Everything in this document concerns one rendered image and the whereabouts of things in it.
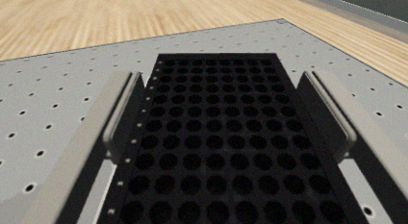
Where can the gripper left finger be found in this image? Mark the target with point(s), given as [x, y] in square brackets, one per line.
[102, 135]

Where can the black plate nest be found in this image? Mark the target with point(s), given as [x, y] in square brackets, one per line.
[95, 221]

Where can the black well plate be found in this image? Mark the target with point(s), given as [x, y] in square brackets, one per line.
[212, 126]

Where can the grey flat base plate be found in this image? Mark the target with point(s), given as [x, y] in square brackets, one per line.
[44, 98]

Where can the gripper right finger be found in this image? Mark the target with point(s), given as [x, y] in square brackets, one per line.
[350, 133]

